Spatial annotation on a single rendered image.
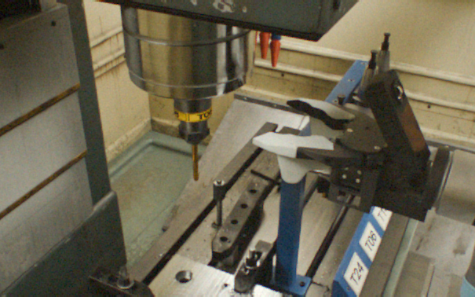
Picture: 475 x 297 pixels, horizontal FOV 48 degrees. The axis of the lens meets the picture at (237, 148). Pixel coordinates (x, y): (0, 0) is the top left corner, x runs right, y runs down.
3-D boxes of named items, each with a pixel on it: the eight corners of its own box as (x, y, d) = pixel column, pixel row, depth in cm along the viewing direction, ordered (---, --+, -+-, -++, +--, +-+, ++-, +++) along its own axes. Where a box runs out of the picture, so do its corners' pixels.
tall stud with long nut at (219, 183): (227, 221, 129) (227, 177, 122) (221, 229, 127) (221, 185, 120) (217, 218, 130) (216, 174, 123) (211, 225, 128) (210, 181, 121)
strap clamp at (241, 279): (272, 282, 113) (275, 228, 105) (245, 328, 103) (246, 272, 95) (257, 276, 114) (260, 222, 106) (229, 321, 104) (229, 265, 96)
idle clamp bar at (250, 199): (267, 204, 134) (267, 184, 131) (227, 276, 114) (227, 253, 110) (248, 200, 136) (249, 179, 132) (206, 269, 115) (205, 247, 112)
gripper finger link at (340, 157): (296, 166, 59) (376, 170, 58) (297, 155, 58) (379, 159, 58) (294, 142, 62) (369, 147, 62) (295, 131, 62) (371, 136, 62)
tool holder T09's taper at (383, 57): (374, 71, 125) (378, 43, 121) (392, 75, 123) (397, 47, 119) (367, 78, 121) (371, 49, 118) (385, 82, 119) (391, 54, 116)
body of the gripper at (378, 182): (320, 199, 64) (423, 234, 59) (330, 138, 59) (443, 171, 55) (340, 166, 69) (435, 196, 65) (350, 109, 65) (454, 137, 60)
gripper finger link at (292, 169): (250, 187, 62) (329, 192, 62) (253, 144, 59) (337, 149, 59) (250, 171, 65) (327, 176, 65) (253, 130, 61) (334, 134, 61)
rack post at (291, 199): (312, 281, 113) (326, 166, 97) (302, 298, 109) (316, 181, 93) (268, 265, 117) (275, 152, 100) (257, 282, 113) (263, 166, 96)
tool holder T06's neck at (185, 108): (180, 102, 74) (180, 81, 72) (216, 106, 73) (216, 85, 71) (169, 120, 69) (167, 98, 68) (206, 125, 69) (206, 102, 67)
